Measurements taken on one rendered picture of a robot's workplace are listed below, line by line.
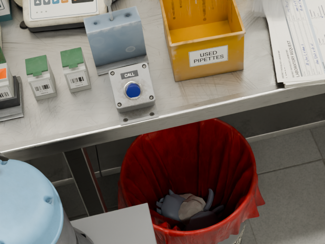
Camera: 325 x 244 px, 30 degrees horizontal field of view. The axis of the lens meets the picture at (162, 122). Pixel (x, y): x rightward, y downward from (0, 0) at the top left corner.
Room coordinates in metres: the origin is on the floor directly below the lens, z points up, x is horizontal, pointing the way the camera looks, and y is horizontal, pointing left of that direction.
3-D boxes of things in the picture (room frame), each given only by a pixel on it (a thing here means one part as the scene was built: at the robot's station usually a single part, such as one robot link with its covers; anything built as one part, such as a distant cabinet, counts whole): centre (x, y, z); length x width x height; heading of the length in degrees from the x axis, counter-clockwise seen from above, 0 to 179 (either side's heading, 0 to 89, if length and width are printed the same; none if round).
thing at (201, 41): (0.79, -0.10, 0.93); 0.13 x 0.13 x 0.10; 1
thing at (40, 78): (0.76, 0.21, 0.91); 0.05 x 0.04 x 0.07; 5
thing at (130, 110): (0.71, 0.04, 0.92); 0.13 x 0.07 x 0.08; 5
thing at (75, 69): (0.77, 0.14, 0.91); 0.05 x 0.04 x 0.07; 5
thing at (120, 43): (0.81, 0.06, 0.92); 0.10 x 0.07 x 0.10; 96
